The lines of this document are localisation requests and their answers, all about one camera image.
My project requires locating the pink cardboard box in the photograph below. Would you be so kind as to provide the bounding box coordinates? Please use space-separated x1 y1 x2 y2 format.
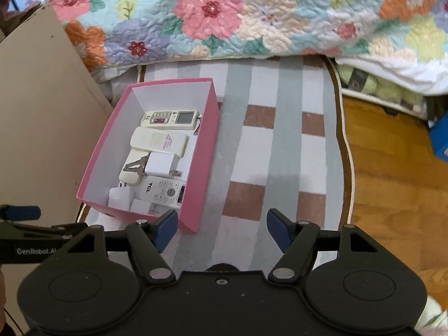
77 78 220 234

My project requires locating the blue box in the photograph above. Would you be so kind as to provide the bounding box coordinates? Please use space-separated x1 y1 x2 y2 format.
429 112 448 162

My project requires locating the white power adapter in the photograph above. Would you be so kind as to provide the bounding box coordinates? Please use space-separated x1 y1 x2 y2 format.
144 153 182 178

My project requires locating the white small adapter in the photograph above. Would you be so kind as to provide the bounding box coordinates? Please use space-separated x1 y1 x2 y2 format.
130 199 153 215

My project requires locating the cream oval remote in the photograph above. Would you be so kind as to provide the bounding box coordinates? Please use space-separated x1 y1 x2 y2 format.
118 149 149 186

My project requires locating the green white cloth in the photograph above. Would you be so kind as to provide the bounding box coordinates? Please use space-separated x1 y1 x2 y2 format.
336 64 447 122

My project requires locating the beige cabinet panel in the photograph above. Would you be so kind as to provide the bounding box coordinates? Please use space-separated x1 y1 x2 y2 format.
0 4 115 336

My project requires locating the striped grey white rug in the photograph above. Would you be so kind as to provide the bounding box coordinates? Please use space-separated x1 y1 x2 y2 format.
74 55 356 274

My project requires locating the floral quilt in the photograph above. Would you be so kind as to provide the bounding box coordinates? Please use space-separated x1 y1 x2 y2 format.
20 0 448 96

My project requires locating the white TCL remote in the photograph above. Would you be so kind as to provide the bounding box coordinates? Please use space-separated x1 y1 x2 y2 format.
137 176 186 209

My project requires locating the white remote pink label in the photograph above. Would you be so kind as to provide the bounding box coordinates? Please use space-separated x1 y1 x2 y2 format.
130 127 189 158

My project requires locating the cream remote with display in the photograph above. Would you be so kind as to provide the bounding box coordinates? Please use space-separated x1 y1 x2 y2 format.
141 110 201 130

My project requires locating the white charger plug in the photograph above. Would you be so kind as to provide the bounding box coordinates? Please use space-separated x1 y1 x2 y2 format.
108 186 135 211

